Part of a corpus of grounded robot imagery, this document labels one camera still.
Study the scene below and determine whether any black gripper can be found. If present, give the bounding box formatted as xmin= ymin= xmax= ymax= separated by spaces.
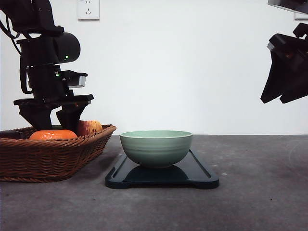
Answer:
xmin=261 ymin=23 xmax=308 ymax=104
xmin=13 ymin=64 xmax=94 ymax=134

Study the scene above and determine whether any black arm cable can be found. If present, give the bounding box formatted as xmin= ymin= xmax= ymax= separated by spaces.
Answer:
xmin=0 ymin=14 xmax=34 ymax=94

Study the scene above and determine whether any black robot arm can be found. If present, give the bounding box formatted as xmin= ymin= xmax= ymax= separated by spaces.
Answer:
xmin=0 ymin=0 xmax=94 ymax=130

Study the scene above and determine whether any orange tangerine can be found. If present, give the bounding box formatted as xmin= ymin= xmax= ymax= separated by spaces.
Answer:
xmin=29 ymin=129 xmax=78 ymax=140

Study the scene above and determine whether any brown wicker basket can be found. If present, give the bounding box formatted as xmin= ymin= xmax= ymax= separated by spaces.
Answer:
xmin=0 ymin=124 xmax=117 ymax=183

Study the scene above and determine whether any red yellow apple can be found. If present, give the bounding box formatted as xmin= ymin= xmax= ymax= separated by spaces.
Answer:
xmin=77 ymin=120 xmax=103 ymax=135

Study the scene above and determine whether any white wall power socket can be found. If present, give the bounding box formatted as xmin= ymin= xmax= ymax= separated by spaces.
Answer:
xmin=77 ymin=0 xmax=100 ymax=23

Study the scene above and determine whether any dark rectangular tray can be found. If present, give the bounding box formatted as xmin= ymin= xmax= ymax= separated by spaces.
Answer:
xmin=105 ymin=149 xmax=219 ymax=189

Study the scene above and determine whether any light green bowl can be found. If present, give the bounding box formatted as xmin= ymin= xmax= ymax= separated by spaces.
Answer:
xmin=119 ymin=130 xmax=193 ymax=167

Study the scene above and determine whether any dark purple eggplant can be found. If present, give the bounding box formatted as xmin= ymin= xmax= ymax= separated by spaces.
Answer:
xmin=0 ymin=130 xmax=30 ymax=139

